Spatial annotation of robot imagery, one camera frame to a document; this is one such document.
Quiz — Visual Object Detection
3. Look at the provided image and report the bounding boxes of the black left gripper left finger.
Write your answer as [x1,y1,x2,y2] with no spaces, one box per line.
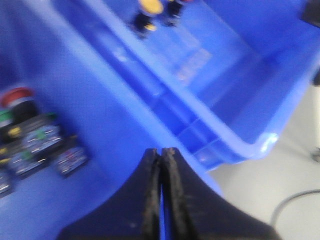
[57,148,161,240]

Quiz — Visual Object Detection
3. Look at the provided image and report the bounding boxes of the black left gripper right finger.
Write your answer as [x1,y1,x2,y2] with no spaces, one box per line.
[161,147,280,240]

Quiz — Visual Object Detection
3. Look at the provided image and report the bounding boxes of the yellow mushroom push button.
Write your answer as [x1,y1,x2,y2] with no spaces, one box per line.
[132,0,164,39]

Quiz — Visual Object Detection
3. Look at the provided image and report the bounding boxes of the red mushroom push button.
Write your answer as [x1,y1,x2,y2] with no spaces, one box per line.
[163,0,192,26]

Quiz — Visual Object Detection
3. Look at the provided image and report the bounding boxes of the blue plastic crate right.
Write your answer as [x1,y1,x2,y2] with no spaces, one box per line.
[53,0,320,170]

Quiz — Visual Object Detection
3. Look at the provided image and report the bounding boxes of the blue plastic crate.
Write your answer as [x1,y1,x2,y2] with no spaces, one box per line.
[0,0,220,240]
[53,0,320,170]

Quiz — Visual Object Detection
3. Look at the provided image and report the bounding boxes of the red push button in crate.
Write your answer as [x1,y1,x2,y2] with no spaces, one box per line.
[0,87,40,124]

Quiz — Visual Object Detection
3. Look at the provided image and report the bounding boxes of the green push button in crate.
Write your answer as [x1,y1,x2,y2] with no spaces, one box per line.
[0,110,14,129]

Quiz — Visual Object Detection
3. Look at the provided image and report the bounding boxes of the blue plastic crate left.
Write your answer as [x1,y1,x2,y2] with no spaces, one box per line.
[0,0,220,240]

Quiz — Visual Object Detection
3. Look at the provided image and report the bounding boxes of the black cable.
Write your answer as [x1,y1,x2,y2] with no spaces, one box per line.
[271,189,320,226]

